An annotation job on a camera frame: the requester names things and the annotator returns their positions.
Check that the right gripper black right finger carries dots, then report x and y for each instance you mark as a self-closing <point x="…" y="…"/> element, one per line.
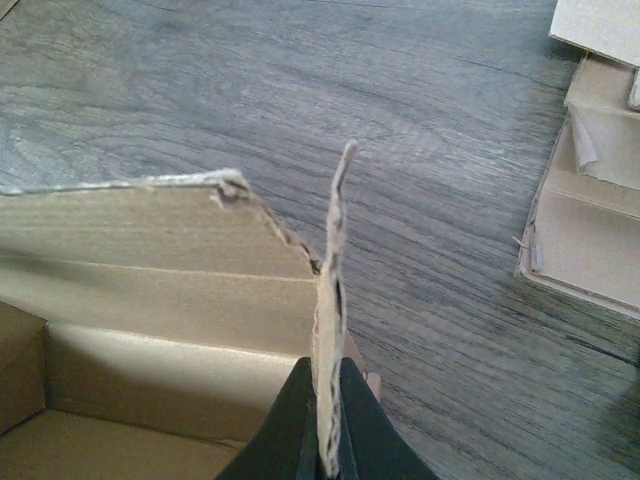
<point x="378" y="450"/>

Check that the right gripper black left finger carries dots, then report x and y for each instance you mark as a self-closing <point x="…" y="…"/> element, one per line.
<point x="285" y="446"/>

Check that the cardboard box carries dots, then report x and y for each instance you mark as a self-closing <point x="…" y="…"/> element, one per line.
<point x="147" y="326"/>

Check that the stack of flat cardboard blanks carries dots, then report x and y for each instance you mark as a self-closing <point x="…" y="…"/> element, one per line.
<point x="581" y="237"/>

